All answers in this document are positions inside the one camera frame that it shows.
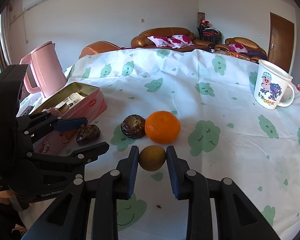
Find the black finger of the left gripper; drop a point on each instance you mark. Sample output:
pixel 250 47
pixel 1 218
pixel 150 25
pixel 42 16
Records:
pixel 41 124
pixel 78 157

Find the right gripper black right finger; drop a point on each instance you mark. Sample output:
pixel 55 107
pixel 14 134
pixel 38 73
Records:
pixel 237 216

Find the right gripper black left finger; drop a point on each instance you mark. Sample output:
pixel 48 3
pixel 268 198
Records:
pixel 67 216

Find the yellow-brown longan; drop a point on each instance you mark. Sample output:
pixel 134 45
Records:
pixel 152 158

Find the large orange mandarin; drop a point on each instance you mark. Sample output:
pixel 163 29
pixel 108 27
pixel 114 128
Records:
pixel 162 127

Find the dark brown mangosteen front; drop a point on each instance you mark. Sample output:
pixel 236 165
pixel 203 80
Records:
pixel 87 134

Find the pink metal tin box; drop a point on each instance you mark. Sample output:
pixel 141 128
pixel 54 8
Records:
pixel 90 107

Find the printed paper leaflet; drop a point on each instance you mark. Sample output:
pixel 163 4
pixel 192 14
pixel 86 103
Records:
pixel 69 102

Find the pink electric kettle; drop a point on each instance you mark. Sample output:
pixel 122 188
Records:
pixel 46 70

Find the brown leather armchair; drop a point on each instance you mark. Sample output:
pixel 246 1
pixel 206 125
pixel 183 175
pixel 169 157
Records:
pixel 97 48

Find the white green cloud tablecloth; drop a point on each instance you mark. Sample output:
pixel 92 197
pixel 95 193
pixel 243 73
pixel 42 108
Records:
pixel 224 131

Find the brown leather long sofa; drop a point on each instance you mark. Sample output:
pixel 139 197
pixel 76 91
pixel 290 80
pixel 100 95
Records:
pixel 141 41

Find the pink floral pillow left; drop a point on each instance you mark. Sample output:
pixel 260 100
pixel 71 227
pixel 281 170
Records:
pixel 160 41

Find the white cartoon mug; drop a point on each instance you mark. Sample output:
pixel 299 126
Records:
pixel 273 86

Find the pink floral pillow right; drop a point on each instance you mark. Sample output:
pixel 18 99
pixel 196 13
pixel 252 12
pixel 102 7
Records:
pixel 180 41

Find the cluttered coffee table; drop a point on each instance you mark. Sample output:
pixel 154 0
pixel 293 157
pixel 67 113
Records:
pixel 232 54

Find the brown leather small sofa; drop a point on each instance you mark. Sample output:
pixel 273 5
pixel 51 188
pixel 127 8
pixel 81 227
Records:
pixel 255 52

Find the pink floral pillow small sofa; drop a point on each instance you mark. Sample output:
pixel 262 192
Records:
pixel 237 48

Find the stacked dark chairs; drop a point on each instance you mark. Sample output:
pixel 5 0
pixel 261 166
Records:
pixel 206 31

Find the brown wooden door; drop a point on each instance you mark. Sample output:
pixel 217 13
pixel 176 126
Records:
pixel 281 42

